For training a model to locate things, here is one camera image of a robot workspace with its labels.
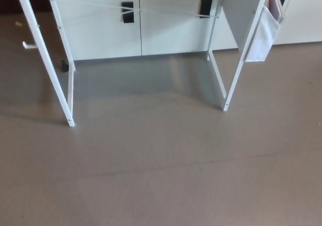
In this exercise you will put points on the small black floor object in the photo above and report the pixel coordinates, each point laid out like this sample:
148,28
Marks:
64,66

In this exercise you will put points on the white fabric side pocket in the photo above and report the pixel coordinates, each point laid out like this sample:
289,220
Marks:
261,37

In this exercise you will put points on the white side hook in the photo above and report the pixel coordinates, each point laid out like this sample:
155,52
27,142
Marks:
28,45

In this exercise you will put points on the spiral bound notebook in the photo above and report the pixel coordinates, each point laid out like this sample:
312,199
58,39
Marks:
276,4

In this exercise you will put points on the small beige floor scrap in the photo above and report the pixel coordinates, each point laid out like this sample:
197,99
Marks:
18,24

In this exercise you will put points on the white metal desk frame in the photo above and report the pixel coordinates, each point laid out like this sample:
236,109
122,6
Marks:
61,85

